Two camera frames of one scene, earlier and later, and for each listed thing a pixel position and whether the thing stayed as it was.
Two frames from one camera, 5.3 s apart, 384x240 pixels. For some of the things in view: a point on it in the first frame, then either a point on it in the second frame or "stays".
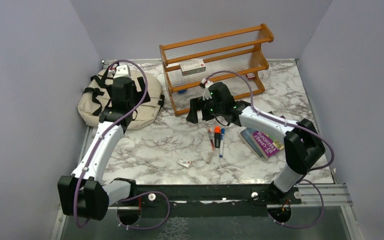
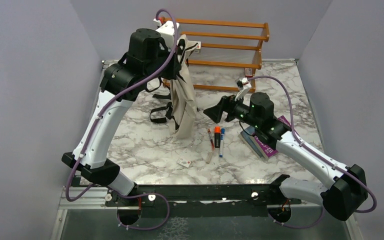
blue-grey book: [246, 133] stays
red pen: [211, 139] stays
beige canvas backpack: [97, 97] → [180, 113]
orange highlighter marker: [217, 131] stays
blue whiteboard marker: [221, 152] stays
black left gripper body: [132, 100] → [163, 53]
